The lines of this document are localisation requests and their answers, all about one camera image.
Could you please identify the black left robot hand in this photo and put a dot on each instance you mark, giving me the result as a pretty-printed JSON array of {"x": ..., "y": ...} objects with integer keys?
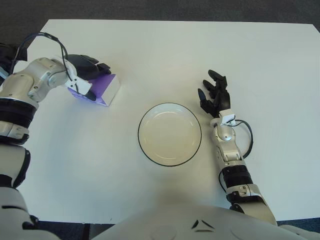
[{"x": 83, "y": 65}]

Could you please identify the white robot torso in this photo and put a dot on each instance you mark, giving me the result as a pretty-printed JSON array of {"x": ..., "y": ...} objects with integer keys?
[{"x": 175, "y": 222}]

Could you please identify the white plate with black rim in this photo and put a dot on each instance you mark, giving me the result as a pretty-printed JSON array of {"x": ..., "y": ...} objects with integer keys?
[{"x": 169, "y": 135}]

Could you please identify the black table leg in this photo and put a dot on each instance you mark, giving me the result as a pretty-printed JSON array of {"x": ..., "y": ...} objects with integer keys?
[{"x": 87, "y": 232}]

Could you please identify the dark bag on floor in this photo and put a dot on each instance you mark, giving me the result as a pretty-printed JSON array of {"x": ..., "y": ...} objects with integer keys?
[{"x": 5, "y": 58}]

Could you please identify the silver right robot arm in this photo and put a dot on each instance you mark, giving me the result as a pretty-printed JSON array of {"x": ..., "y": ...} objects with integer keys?
[{"x": 226, "y": 137}]

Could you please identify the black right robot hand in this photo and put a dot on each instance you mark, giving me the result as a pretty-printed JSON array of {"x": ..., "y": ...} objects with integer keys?
[{"x": 222, "y": 98}]

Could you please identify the purple tissue paper pack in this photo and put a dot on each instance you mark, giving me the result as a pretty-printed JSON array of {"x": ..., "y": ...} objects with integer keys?
[{"x": 110, "y": 87}]

